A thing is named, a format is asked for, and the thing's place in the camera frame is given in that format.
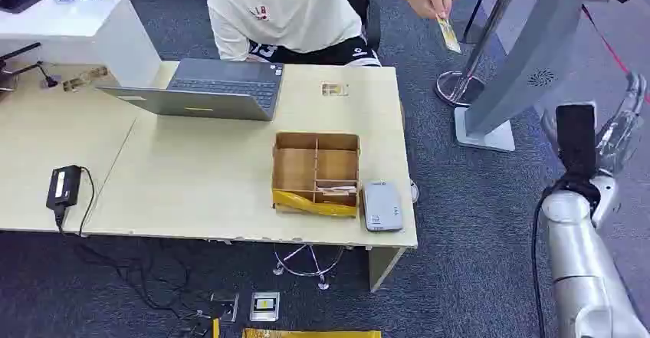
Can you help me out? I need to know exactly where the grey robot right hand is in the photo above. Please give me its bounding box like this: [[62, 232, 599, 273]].
[[540, 71, 648, 180]]

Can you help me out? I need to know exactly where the grey gate kiosk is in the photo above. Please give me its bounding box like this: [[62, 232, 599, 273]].
[[454, 0, 631, 153]]

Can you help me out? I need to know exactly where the red barrier belt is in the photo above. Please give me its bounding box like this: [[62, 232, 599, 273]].
[[580, 4, 650, 105]]

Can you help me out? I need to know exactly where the person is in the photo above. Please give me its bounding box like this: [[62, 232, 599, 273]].
[[207, 0, 459, 67]]

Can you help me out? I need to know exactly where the grey card reader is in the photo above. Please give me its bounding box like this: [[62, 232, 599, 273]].
[[360, 180, 405, 234]]

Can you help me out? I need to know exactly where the wooden card box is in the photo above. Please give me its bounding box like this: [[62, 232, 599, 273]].
[[271, 131, 362, 219]]

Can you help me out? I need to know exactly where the cards stack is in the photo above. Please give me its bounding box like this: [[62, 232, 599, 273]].
[[315, 185, 359, 198]]

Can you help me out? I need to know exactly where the pale desk leg panel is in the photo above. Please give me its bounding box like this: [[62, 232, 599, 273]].
[[367, 246, 409, 294]]

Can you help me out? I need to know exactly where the grey laptop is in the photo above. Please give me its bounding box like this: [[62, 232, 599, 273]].
[[96, 58, 285, 123]]

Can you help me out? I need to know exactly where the yellow tape strip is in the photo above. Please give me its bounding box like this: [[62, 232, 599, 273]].
[[271, 189, 359, 219]]

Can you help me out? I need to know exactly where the chrome stool base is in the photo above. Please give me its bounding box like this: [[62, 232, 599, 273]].
[[271, 243, 346, 291]]

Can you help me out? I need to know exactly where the yellow bag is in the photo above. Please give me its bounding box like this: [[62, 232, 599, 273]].
[[241, 327, 382, 338]]

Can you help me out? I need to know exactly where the silver floor socket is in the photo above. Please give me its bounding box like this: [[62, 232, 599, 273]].
[[249, 291, 281, 323]]

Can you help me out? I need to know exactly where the white cabinet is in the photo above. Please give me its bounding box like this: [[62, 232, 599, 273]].
[[0, 0, 163, 89]]

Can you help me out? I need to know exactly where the dark floor socket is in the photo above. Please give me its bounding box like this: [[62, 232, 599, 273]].
[[209, 291, 240, 323]]

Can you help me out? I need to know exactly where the black power adapter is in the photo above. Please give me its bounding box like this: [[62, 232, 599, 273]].
[[45, 165, 83, 227]]

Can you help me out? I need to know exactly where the chrome stanchion post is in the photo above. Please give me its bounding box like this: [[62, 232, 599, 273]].
[[434, 0, 527, 109]]

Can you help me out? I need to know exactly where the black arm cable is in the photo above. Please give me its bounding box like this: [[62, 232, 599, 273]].
[[530, 172, 601, 338]]

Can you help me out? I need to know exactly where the black power cable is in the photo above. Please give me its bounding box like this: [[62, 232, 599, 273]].
[[53, 166, 219, 327]]

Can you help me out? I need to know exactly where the black stand with cable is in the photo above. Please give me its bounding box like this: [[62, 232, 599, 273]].
[[0, 41, 61, 94]]

